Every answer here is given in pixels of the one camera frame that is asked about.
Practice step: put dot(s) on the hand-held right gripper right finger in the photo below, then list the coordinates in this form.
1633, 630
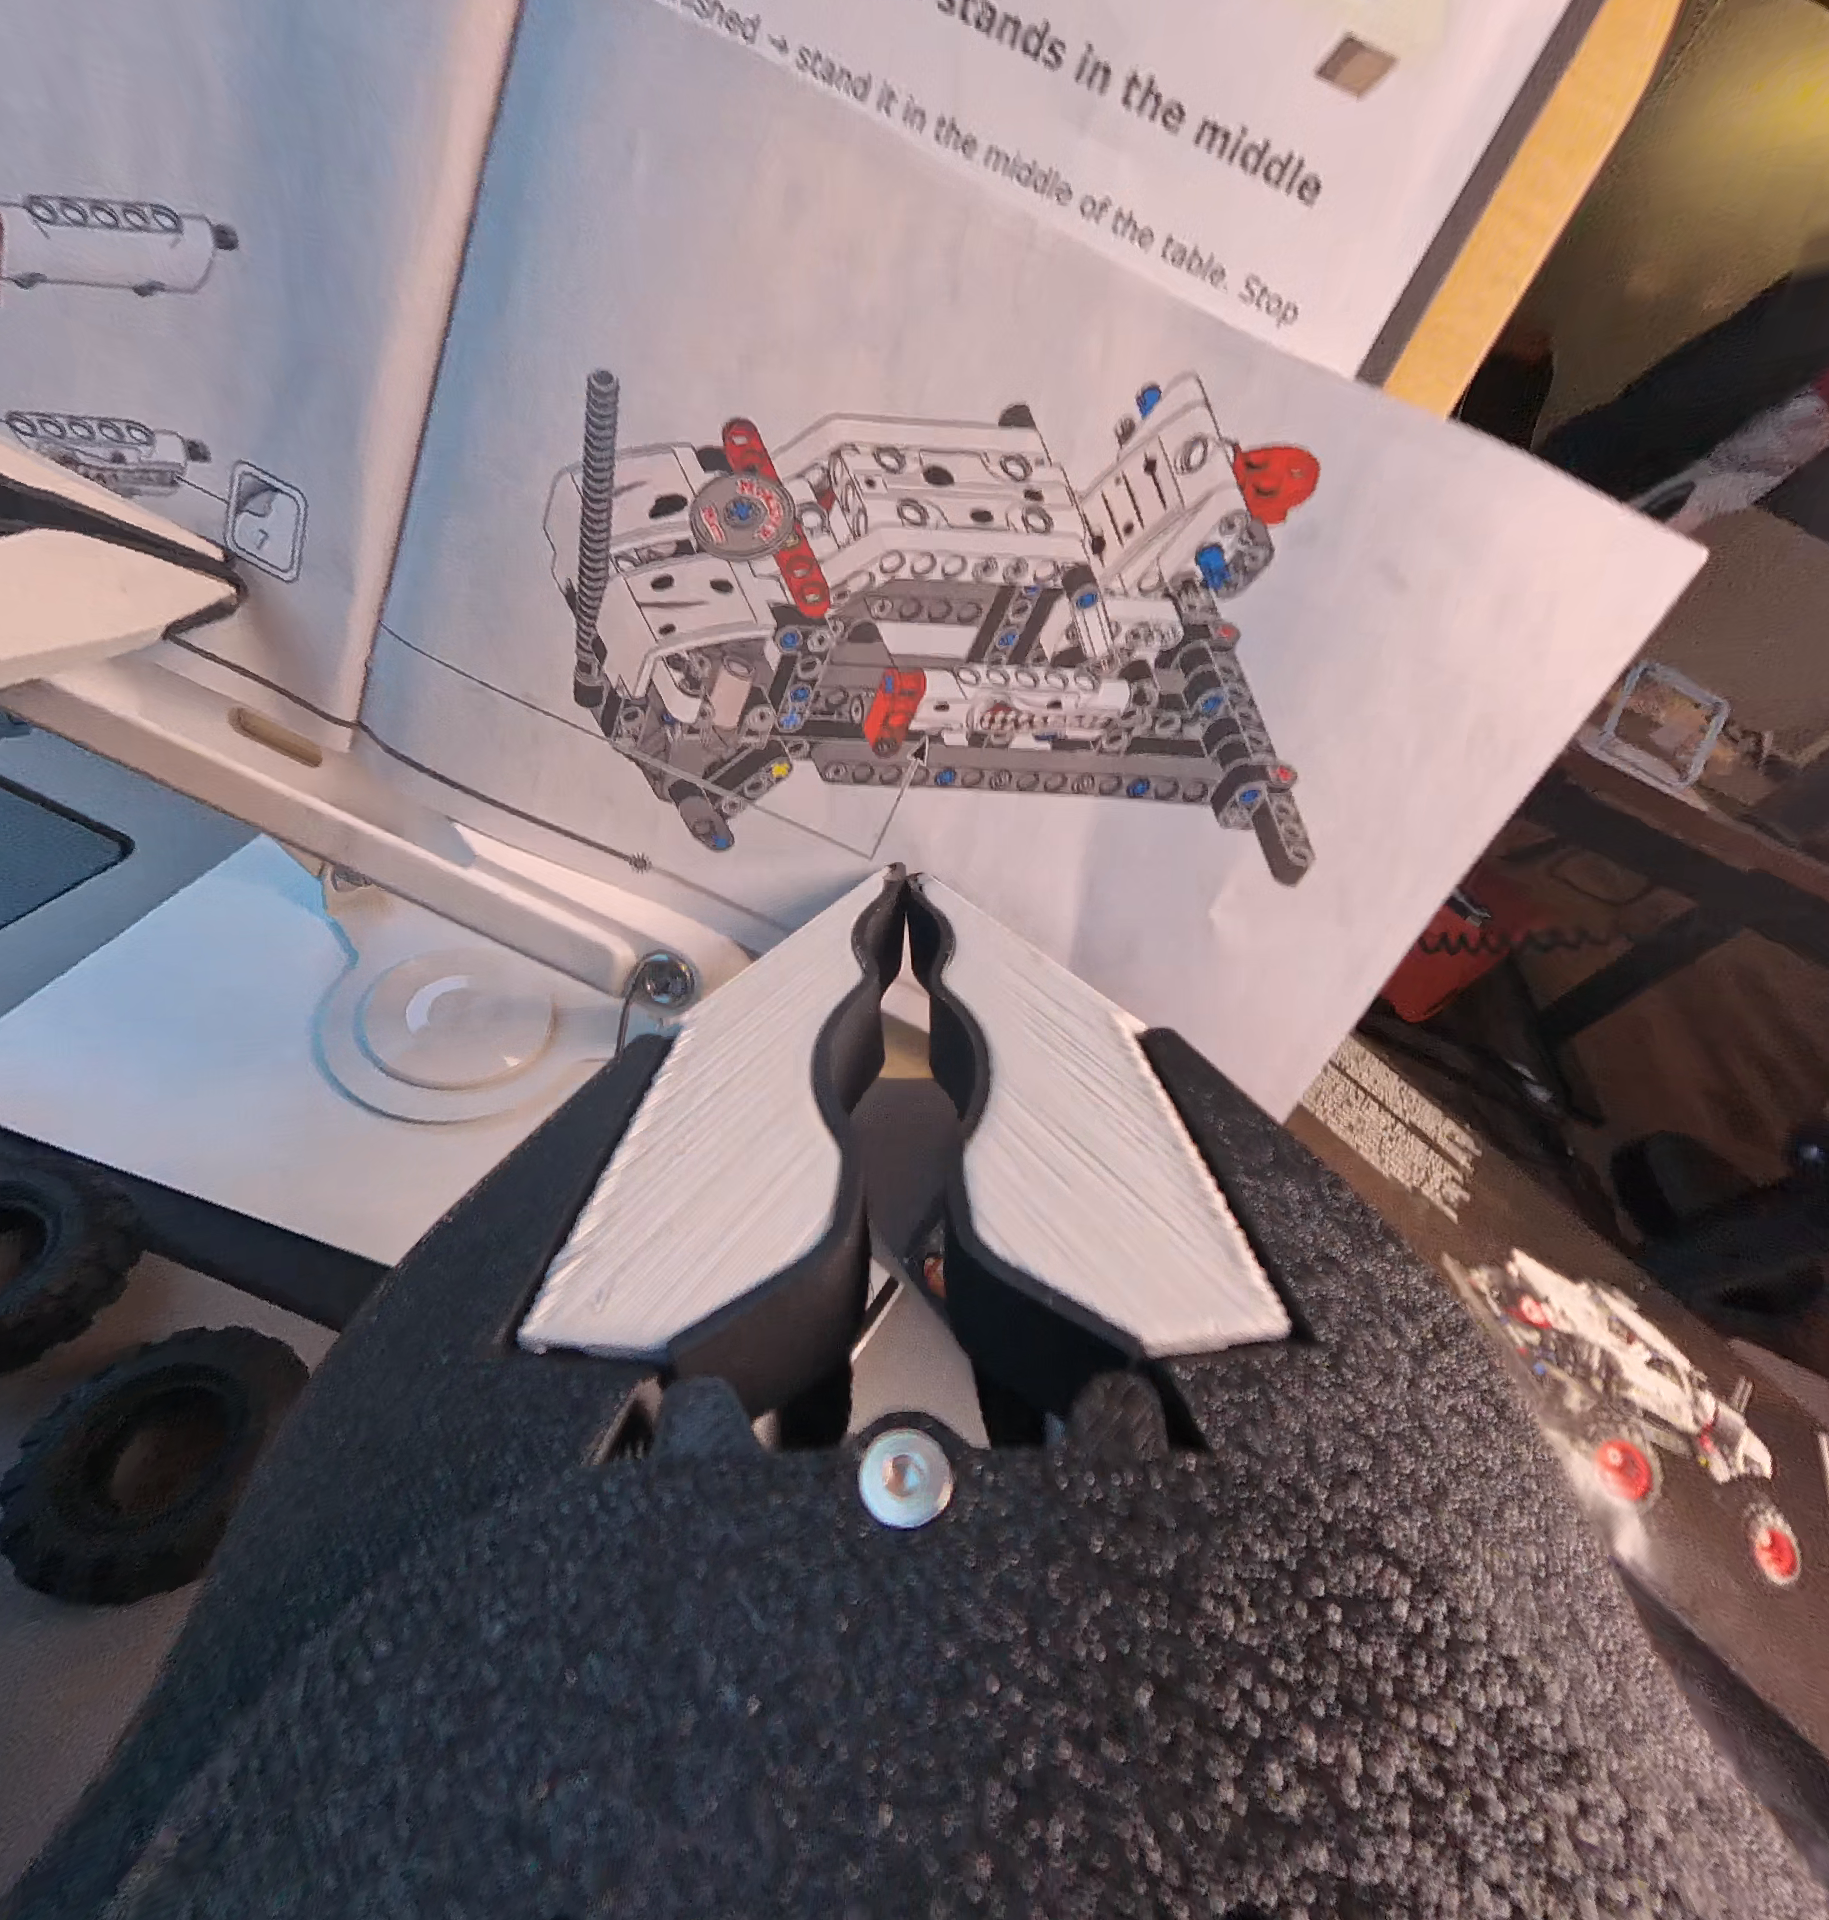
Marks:
1124, 1185

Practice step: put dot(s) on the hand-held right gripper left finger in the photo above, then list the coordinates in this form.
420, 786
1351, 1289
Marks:
704, 1185

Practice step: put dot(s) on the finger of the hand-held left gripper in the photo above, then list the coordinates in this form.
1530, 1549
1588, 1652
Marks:
61, 586

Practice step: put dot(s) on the printed task sheet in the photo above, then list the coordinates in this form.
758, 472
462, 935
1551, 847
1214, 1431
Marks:
1154, 90

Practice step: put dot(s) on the black flat plate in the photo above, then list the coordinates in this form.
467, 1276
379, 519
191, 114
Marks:
15, 856

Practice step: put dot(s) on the white booklet stand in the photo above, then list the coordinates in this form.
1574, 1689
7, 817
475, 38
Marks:
225, 1051

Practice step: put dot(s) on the toy set cardboard box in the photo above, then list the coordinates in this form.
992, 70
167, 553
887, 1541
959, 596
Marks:
1635, 1411

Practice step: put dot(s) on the white instruction booklet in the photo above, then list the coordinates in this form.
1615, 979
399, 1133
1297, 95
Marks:
1394, 690

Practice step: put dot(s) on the black rubber tyre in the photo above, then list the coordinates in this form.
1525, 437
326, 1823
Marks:
30, 1260
89, 1530

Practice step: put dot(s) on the wooden backing board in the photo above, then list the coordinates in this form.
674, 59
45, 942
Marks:
1530, 211

